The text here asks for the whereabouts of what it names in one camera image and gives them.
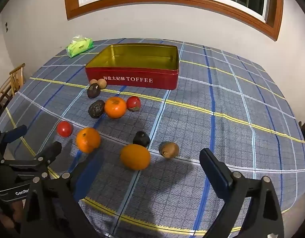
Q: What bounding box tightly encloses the smooth red tomato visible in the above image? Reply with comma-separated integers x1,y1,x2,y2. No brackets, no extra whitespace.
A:
56,121,73,138

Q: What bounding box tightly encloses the orange mandarin with stem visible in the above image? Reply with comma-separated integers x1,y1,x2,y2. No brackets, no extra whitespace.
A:
76,127,101,154

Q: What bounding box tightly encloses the dark wrinkled passion fruit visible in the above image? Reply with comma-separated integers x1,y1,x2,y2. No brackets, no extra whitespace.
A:
87,83,101,99
88,99,105,119

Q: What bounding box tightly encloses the orange mandarin with blemish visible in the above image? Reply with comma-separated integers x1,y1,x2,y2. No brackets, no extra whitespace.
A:
104,97,127,119

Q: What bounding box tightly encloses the smooth oval orange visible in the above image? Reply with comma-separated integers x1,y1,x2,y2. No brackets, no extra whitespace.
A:
120,144,151,171

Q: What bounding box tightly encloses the brown longan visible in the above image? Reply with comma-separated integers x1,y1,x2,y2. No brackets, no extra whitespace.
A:
90,79,98,85
97,79,107,89

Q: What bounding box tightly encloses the small black plum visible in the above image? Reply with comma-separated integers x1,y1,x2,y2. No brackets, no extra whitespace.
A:
133,131,150,147

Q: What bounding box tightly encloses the brown kiwi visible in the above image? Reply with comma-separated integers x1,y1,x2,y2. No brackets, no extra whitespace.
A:
158,141,179,159

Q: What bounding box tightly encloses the red tomato with calyx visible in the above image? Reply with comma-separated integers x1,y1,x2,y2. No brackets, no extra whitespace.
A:
126,96,141,112

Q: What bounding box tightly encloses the person left hand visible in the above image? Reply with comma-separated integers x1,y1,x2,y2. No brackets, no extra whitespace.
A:
0,200,23,230

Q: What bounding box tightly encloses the wooden chair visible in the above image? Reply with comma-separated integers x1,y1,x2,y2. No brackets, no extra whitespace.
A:
0,63,26,116

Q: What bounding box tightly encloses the blue plaid tablecloth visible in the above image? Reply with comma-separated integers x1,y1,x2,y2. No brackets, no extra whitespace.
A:
0,38,305,237

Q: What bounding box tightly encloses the green tissue pack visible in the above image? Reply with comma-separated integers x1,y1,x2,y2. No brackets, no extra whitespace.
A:
66,36,94,58

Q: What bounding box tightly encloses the red toffee tin box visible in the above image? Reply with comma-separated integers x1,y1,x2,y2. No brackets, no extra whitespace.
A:
85,43,179,90

